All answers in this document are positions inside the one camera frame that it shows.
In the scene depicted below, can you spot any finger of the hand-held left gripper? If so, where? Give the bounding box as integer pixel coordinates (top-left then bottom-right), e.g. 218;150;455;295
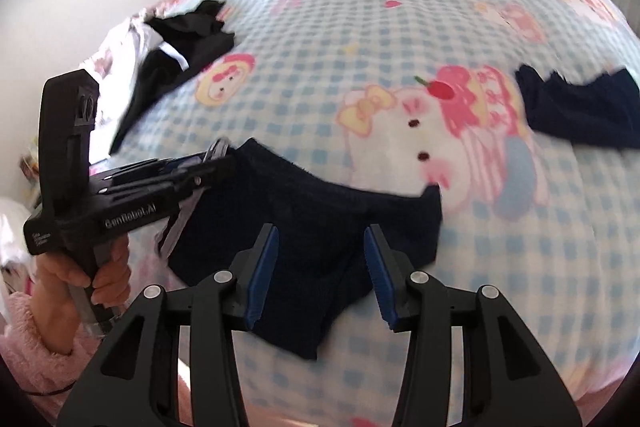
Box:
97;150;226;184
102;157;237;208

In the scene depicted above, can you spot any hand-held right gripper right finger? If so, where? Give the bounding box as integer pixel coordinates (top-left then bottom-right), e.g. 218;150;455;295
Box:
363;223;588;427

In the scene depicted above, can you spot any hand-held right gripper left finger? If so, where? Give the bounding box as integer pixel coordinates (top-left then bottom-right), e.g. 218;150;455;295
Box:
57;223;280;427

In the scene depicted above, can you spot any navy white-striped garment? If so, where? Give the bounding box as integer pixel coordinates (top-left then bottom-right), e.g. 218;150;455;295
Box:
167;139;444;361

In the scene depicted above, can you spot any person's left forearm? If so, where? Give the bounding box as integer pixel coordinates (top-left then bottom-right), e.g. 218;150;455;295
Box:
0;289;106;388

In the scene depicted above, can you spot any person's left hand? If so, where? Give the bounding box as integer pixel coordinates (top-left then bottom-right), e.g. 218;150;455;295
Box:
32;239;131;308

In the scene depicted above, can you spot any pink printed garment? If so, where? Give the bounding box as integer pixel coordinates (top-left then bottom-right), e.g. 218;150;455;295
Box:
0;197;38;295

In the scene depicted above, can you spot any black garment with white stripe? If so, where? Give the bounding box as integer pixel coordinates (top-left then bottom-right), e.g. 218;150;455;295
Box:
107;0;237;155

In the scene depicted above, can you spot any printed checkered blanket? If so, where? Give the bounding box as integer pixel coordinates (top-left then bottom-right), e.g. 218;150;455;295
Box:
80;0;640;427

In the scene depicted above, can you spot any folded navy garment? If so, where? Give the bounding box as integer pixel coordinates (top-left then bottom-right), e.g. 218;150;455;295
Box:
515;64;640;151

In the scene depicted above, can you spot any black cable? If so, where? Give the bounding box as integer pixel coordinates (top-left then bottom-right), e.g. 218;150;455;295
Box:
22;382;76;400

